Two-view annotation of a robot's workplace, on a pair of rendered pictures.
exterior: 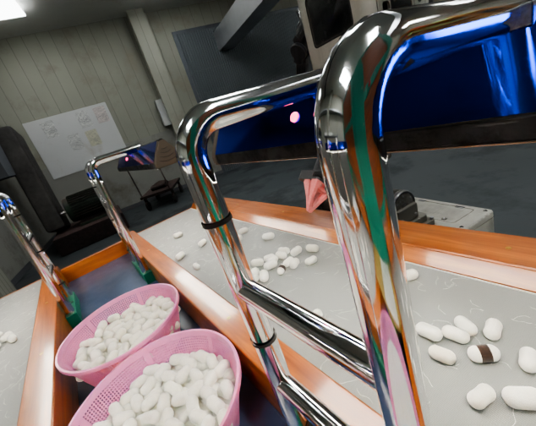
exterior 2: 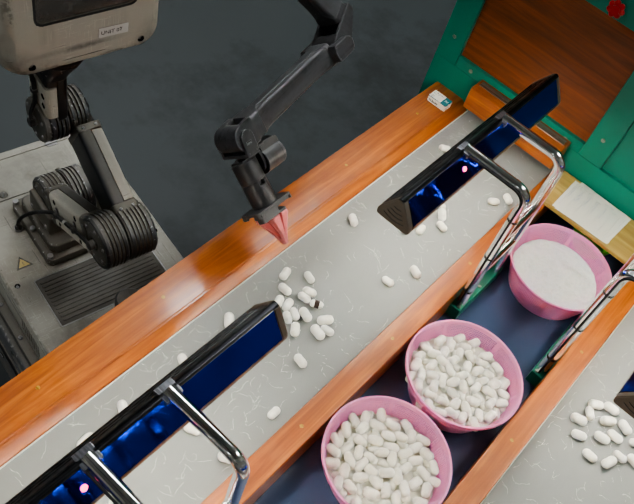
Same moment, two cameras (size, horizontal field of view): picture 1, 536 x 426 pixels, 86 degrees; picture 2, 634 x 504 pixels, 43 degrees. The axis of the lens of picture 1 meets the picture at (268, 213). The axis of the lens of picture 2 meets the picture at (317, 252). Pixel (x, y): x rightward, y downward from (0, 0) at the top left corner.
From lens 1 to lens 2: 185 cm
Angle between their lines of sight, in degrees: 94
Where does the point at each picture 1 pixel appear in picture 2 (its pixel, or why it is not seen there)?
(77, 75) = not seen: outside the picture
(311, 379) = (444, 283)
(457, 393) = (437, 234)
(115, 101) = not seen: outside the picture
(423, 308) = (382, 225)
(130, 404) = (457, 407)
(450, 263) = (346, 195)
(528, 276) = (371, 173)
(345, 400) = (454, 270)
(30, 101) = not seen: outside the picture
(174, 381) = (437, 381)
